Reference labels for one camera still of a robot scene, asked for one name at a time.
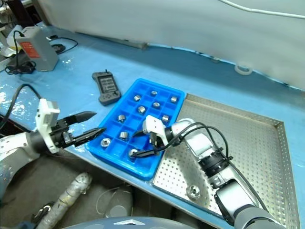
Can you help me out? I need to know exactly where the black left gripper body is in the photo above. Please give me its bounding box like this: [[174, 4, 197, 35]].
[[49, 118, 77, 150]]

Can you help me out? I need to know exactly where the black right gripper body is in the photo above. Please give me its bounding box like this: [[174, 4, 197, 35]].
[[149, 132, 167, 150]]

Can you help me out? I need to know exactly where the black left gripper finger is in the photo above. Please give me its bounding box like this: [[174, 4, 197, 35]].
[[67, 111, 97, 125], [70, 127, 107, 148]]

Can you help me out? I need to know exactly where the blue compartment tray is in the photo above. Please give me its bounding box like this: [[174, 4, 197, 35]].
[[85, 78, 186, 181]]

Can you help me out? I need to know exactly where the grey power box red label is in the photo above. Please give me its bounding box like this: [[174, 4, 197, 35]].
[[14, 25, 59, 72]]

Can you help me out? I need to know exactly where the dark grey handheld controller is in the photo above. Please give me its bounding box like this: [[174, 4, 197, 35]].
[[91, 69, 122, 106]]

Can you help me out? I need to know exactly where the silver foil wrapped tube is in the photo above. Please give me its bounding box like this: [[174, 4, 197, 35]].
[[35, 173, 93, 229]]

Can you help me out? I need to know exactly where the metal nut on perforated tray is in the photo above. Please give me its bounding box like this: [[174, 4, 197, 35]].
[[186, 185, 201, 199]]

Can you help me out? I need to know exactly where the grey round disc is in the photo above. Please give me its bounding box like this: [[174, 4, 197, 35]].
[[106, 205, 128, 219]]

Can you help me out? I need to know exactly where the perforated metal tray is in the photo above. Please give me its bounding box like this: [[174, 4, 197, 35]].
[[152, 93, 300, 229]]

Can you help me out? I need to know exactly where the grey robot torso shell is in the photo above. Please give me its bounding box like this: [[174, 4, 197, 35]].
[[61, 216, 196, 229]]

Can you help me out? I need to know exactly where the white tape roll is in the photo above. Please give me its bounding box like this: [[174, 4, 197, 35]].
[[234, 63, 253, 76]]

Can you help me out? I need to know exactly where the white backdrop sheet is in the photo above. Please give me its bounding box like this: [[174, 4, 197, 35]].
[[38, 0, 305, 91]]

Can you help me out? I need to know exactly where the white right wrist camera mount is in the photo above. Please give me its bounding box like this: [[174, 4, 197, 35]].
[[142, 115, 167, 145]]

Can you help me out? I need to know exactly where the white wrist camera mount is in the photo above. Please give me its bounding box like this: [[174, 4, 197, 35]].
[[35, 97, 60, 154], [142, 115, 167, 145]]

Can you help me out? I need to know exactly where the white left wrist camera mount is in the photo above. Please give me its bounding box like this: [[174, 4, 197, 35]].
[[35, 97, 60, 154]]

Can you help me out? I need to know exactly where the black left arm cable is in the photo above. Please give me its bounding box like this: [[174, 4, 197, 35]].
[[0, 83, 42, 131]]

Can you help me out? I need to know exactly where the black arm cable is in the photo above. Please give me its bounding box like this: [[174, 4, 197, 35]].
[[176, 122, 270, 210], [0, 83, 42, 131]]

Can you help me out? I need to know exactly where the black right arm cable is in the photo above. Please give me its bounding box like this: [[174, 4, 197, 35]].
[[176, 122, 270, 210]]

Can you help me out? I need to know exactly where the black round puck with cable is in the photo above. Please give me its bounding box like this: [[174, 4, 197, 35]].
[[46, 35, 79, 54]]

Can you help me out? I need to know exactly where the thin white cable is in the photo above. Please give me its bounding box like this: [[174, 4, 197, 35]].
[[218, 0, 305, 20]]

